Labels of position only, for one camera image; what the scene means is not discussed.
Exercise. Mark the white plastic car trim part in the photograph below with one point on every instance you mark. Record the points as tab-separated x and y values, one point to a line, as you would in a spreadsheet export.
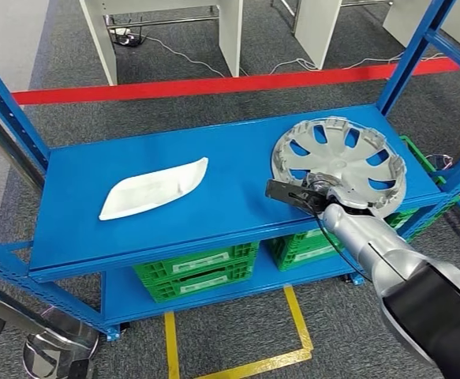
151	191

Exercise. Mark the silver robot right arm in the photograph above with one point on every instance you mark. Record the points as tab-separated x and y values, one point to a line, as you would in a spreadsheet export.
356	235

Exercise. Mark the chrome stanchion base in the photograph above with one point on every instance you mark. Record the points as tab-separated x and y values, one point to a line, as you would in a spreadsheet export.
440	162
55	361

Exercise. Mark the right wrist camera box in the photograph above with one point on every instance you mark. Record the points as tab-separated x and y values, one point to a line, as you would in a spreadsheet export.
286	192

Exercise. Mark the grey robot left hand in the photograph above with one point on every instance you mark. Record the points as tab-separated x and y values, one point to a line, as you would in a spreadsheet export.
80	370

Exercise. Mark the green folded plastic crate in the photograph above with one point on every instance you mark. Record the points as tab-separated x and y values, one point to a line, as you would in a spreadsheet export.
285	243
292	261
245	250
162	294
401	218

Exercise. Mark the white desk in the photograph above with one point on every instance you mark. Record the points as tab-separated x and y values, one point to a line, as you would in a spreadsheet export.
231	36
318	31
403	18

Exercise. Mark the black router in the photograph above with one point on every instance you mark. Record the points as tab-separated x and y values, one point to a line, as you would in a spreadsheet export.
123	37

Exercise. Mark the blue metal shelf rack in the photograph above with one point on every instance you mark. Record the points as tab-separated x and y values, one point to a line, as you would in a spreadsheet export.
234	183

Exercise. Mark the silver plastic wheel hubcap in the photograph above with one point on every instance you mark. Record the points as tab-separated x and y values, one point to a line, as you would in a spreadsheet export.
344	151

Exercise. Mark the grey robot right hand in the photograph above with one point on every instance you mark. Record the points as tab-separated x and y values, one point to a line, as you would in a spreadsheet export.
324	183

